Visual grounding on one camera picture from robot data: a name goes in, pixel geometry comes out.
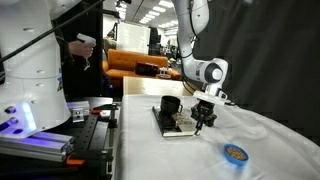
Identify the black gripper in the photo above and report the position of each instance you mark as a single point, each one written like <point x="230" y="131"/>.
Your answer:
<point x="204" y="108"/>

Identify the white handheld controller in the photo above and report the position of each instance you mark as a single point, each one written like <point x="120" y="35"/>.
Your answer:
<point x="87" y="40"/>

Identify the black sleeved forearm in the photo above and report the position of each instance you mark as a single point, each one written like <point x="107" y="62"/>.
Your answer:
<point x="64" y="48"/>

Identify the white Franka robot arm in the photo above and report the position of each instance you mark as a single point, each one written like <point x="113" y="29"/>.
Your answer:
<point x="30" y="66"/>

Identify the black mug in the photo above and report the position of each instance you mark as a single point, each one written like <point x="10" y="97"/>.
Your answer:
<point x="170" y="104"/>

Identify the person's bare hand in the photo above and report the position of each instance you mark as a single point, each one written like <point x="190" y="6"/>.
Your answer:
<point x="81" y="49"/>

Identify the toasted cereal rings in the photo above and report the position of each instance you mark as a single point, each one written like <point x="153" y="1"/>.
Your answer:
<point x="236" y="153"/>

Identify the white tablecloth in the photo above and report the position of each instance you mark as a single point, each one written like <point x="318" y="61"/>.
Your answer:
<point x="166" y="156"/>

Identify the blue bowl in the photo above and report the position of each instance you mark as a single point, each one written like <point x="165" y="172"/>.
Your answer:
<point x="233" y="160"/>

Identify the brown cardboard table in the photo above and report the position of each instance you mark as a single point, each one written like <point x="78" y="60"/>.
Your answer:
<point x="150" y="86"/>

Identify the dark box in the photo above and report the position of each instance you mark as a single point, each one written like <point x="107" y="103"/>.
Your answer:
<point x="146" y="68"/>

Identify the black clamp orange tips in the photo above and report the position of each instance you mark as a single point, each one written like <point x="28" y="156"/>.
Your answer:
<point x="86" y="158"/>
<point x="105" y="108"/>

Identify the black curtain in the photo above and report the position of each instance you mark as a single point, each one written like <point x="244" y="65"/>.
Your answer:
<point x="273" y="60"/>

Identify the orange sofa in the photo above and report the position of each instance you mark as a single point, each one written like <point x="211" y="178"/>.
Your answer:
<point x="123" y="63"/>

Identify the silver aluminium extrusion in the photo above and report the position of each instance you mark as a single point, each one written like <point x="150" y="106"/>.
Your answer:
<point x="36" y="146"/>

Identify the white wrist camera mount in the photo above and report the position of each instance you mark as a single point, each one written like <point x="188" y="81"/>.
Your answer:
<point x="210" y="97"/>

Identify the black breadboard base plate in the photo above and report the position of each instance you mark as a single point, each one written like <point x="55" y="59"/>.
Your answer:
<point x="90" y="133"/>

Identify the silver metal bracket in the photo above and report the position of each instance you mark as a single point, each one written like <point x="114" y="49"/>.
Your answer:
<point x="79" y="111"/>

